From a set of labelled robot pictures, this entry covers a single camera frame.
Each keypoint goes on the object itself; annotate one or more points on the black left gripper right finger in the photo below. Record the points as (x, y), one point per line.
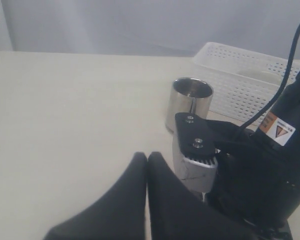
(176, 214)

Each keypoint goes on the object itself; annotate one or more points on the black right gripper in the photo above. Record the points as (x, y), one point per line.
(258, 178)

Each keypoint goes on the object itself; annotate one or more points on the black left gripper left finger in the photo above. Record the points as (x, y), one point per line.
(118, 215)

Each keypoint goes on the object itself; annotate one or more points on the white perforated plastic basket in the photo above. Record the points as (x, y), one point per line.
(237, 96)

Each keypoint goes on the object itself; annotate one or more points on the white floral ceramic bowl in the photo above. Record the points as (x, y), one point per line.
(260, 75)

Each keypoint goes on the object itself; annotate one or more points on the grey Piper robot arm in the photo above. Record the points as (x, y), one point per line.
(287, 100)

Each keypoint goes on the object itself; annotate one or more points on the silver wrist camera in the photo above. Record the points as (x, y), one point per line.
(196, 142)

